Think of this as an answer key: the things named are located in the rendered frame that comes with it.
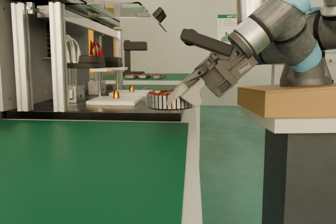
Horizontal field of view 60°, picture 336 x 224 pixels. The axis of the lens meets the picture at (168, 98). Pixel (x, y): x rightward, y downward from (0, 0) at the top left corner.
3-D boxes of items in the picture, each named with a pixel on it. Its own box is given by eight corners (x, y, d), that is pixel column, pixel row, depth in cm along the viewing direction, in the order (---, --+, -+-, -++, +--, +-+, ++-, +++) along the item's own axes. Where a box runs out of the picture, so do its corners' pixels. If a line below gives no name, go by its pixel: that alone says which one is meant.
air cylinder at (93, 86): (106, 93, 124) (105, 80, 124) (100, 95, 117) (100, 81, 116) (94, 93, 125) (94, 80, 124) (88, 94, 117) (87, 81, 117)
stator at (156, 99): (195, 103, 71) (195, 88, 71) (196, 111, 60) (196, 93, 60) (150, 104, 72) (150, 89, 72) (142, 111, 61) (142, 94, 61)
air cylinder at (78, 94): (85, 100, 100) (84, 84, 100) (76, 103, 93) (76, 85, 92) (71, 100, 101) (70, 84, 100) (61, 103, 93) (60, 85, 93)
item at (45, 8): (61, 20, 89) (61, 6, 88) (52, 17, 83) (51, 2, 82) (47, 20, 89) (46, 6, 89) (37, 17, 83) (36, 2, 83)
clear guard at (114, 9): (167, 32, 104) (167, 15, 103) (159, 23, 80) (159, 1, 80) (78, 33, 107) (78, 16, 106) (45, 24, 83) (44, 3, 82)
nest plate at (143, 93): (152, 92, 126) (152, 89, 126) (147, 96, 112) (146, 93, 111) (118, 92, 128) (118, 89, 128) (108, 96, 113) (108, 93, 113)
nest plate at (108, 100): (142, 99, 102) (142, 96, 102) (134, 105, 88) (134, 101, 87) (101, 99, 104) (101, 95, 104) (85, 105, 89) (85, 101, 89)
